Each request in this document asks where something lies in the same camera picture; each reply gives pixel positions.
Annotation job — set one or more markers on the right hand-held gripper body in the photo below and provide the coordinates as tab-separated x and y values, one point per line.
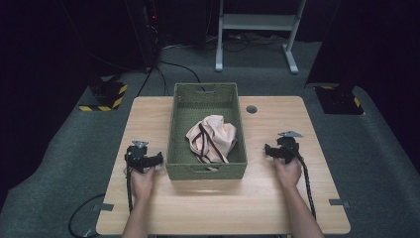
288	147

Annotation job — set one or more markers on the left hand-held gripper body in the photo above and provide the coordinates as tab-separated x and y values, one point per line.
135	157

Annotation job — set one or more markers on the green woven basket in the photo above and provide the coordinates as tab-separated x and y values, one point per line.
204	107

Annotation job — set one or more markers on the person's left hand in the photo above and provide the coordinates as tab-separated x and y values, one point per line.
142	183

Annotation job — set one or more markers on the person's right hand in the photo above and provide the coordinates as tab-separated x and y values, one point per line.
289	175

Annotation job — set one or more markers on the grey round table grommet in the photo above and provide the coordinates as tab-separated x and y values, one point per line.
251	109

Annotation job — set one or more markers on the black yellow striped stand base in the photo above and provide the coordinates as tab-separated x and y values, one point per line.
340	100
107	95

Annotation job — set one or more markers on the black computer tower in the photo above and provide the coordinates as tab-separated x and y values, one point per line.
143	33

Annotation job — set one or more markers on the white metal stand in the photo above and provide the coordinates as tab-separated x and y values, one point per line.
257	21

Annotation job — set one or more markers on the grey table edge bracket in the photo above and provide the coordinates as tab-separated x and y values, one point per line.
104	207
339	203

